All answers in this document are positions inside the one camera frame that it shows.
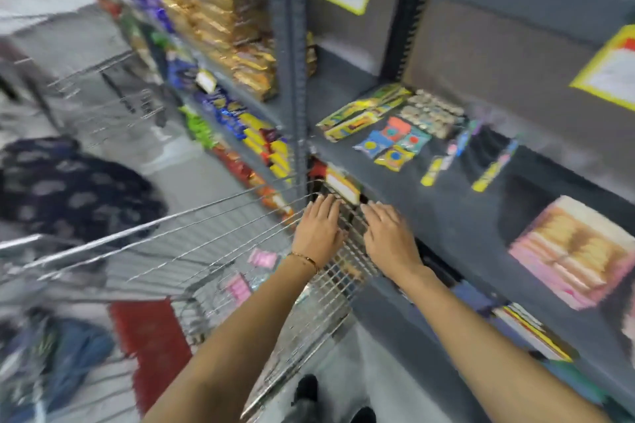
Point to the person's left hand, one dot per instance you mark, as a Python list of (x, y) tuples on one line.
[(317, 234)]

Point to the person's right hand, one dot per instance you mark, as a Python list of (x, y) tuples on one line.
[(389, 239)]

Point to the pink eraser packet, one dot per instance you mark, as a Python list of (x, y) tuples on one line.
[(238, 287), (263, 258)]

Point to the grey metal shelf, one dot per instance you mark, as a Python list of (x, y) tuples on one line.
[(446, 219)]

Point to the person's left forearm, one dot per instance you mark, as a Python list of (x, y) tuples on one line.
[(233, 353)]

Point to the person's right forearm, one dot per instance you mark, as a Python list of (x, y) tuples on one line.
[(486, 353)]

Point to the person's black left shoe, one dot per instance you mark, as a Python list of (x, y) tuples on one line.
[(307, 388)]

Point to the person's black shoe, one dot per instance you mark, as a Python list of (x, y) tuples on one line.
[(364, 415), (307, 388)]

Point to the person's black right shoe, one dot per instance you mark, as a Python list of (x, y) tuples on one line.
[(364, 415)]

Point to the row of orange snack packets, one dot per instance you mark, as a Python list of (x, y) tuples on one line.
[(270, 199)]

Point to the group of small colourful tubes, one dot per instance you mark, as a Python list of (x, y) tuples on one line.
[(431, 172)]

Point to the yellow sharpener packet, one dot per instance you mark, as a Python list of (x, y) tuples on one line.
[(394, 157)]

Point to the blue sharpener packet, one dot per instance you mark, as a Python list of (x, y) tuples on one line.
[(373, 144)]

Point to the row of yellow snack packets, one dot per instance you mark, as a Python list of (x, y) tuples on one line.
[(270, 145)]

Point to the teal sharpener packet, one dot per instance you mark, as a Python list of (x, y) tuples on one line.
[(414, 140)]

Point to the row of red snack packets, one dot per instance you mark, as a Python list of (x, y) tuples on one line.
[(233, 165)]

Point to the orange sharpener packet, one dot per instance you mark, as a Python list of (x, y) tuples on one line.
[(397, 129)]

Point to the row of blue snack packets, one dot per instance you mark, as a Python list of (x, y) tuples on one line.
[(223, 113)]

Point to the row of green snack packets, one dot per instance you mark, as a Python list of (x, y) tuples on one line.
[(198, 127)]

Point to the pink cardboard display box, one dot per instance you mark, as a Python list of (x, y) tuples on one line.
[(575, 249)]

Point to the pile of golden brown packets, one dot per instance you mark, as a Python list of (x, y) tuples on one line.
[(218, 16)]

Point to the blue fabric bag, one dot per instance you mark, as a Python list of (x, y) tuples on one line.
[(74, 353)]

